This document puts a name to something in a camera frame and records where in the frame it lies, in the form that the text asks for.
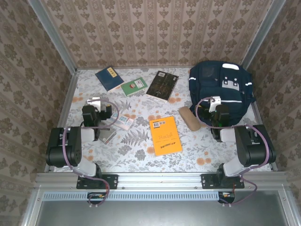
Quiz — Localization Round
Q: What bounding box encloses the grey metal case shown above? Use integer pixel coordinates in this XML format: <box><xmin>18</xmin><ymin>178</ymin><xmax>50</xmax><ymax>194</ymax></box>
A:
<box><xmin>98</xmin><ymin>128</ymin><xmax>117</xmax><ymax>145</ymax></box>

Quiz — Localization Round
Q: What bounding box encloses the tan glasses case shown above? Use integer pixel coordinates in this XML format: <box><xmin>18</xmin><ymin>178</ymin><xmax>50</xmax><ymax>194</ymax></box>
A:
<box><xmin>178</xmin><ymin>106</ymin><xmax>202</xmax><ymax>132</ymax></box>

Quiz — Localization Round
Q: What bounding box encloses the white light-blue booklet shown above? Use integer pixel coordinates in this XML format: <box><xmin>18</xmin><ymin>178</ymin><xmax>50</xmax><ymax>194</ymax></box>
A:
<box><xmin>103</xmin><ymin>112</ymin><xmax>135</xmax><ymax>130</ymax></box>

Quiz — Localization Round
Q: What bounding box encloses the navy blue backpack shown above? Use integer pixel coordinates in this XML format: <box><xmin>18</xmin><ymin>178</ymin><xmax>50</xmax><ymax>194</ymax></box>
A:
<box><xmin>189</xmin><ymin>60</ymin><xmax>256</xmax><ymax>128</ymax></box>

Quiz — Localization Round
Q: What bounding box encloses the dark blue book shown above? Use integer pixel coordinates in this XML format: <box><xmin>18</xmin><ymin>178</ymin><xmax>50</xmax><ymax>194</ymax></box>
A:
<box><xmin>95</xmin><ymin>66</ymin><xmax>125</xmax><ymax>92</ymax></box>

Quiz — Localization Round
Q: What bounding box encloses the green book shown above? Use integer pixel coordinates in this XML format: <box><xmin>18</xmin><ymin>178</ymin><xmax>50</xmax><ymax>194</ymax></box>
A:
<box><xmin>120</xmin><ymin>77</ymin><xmax>148</xmax><ymax>97</ymax></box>

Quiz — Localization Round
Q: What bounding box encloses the orange book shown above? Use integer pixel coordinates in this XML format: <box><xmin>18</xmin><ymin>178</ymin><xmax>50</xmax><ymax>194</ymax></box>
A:
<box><xmin>149</xmin><ymin>115</ymin><xmax>183</xmax><ymax>157</ymax></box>

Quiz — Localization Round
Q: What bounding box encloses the black book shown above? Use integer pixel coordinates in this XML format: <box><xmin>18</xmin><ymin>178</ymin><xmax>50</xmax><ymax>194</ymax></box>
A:
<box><xmin>146</xmin><ymin>70</ymin><xmax>179</xmax><ymax>103</ymax></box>

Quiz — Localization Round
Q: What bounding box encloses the grey sheet metal panel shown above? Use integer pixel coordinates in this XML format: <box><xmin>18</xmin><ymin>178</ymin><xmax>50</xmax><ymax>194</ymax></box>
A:
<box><xmin>22</xmin><ymin>190</ymin><xmax>301</xmax><ymax>226</ymax></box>

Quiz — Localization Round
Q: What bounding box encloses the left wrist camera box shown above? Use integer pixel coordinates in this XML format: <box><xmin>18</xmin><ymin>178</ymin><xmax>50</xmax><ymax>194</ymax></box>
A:
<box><xmin>87</xmin><ymin>97</ymin><xmax>108</xmax><ymax>112</ymax></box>

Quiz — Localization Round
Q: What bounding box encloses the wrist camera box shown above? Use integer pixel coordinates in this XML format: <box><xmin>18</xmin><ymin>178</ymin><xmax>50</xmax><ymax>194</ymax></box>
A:
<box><xmin>87</xmin><ymin>97</ymin><xmax>108</xmax><ymax>112</ymax></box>
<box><xmin>208</xmin><ymin>96</ymin><xmax>222</xmax><ymax>113</ymax></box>

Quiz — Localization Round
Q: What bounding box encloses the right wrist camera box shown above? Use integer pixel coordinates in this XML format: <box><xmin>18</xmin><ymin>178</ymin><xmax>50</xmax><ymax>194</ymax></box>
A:
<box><xmin>208</xmin><ymin>96</ymin><xmax>222</xmax><ymax>113</ymax></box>

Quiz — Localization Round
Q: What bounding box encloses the aluminium table side rail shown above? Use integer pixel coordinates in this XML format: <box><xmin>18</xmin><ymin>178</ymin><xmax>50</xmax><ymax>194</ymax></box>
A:
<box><xmin>242</xmin><ymin>68</ymin><xmax>278</xmax><ymax>171</ymax></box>
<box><xmin>44</xmin><ymin>69</ymin><xmax>80</xmax><ymax>172</ymax></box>

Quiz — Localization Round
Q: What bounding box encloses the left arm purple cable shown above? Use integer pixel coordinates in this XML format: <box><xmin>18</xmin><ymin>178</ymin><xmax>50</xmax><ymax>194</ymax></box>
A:
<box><xmin>62</xmin><ymin>98</ymin><xmax>119</xmax><ymax>209</ymax></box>

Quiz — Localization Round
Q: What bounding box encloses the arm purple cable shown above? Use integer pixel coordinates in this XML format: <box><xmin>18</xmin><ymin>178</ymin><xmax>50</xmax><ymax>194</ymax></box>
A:
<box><xmin>62</xmin><ymin>98</ymin><xmax>119</xmax><ymax>209</ymax></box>
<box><xmin>195</xmin><ymin>96</ymin><xmax>271</xmax><ymax>209</ymax></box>

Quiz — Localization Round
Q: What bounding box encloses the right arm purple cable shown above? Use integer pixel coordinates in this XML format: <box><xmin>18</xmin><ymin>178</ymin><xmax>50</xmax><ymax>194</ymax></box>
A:
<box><xmin>195</xmin><ymin>96</ymin><xmax>271</xmax><ymax>209</ymax></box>

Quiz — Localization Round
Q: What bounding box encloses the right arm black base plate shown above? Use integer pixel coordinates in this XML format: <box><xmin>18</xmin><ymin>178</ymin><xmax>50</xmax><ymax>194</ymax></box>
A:
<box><xmin>201</xmin><ymin>173</ymin><xmax>245</xmax><ymax>190</ymax></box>

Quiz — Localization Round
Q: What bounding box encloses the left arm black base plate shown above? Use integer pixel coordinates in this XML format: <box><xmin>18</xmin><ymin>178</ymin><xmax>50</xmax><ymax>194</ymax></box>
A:
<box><xmin>76</xmin><ymin>174</ymin><xmax>118</xmax><ymax>190</ymax></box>

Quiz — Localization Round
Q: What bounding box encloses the thin aluminium table end rail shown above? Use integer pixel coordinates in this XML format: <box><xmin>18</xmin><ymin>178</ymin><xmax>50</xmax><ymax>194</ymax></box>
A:
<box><xmin>76</xmin><ymin>66</ymin><xmax>243</xmax><ymax>71</ymax></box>

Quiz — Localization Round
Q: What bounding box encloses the aluminium frame post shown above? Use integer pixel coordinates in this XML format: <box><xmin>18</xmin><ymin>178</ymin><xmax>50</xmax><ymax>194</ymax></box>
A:
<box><xmin>27</xmin><ymin>0</ymin><xmax>78</xmax><ymax>73</ymax></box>
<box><xmin>241</xmin><ymin>0</ymin><xmax>286</xmax><ymax>71</ymax></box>

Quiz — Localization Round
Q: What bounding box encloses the long aluminium mounting rail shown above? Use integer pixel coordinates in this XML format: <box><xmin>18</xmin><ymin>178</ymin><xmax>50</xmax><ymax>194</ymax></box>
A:
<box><xmin>35</xmin><ymin>171</ymin><xmax>289</xmax><ymax>189</ymax></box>

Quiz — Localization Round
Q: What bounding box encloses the slotted blue-grey cable duct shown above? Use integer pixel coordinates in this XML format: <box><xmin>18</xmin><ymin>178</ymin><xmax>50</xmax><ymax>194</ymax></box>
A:
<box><xmin>43</xmin><ymin>191</ymin><xmax>222</xmax><ymax>201</ymax></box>

